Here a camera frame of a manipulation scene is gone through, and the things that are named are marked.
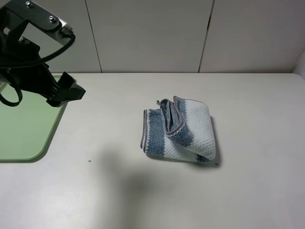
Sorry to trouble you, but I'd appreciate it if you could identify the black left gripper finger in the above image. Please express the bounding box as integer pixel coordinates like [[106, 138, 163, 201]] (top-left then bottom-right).
[[61, 84, 86, 102], [58, 72, 76, 91]]

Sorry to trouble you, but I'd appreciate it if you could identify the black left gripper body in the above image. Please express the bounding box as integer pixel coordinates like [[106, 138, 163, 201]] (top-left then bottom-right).
[[14, 64, 71, 107]]

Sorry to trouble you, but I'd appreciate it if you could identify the blue white striped towel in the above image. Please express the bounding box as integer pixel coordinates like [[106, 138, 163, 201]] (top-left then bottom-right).
[[140, 96, 216, 164]]

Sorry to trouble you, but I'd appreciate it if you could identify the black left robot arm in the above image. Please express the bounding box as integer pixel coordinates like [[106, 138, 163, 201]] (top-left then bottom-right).
[[0, 8, 86, 107]]

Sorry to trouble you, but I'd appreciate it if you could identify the light green plastic tray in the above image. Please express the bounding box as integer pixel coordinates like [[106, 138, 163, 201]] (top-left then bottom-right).
[[0, 73, 77, 164]]

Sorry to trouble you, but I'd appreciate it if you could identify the black left camera cable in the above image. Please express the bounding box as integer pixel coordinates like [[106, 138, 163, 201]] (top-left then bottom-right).
[[0, 28, 76, 108]]

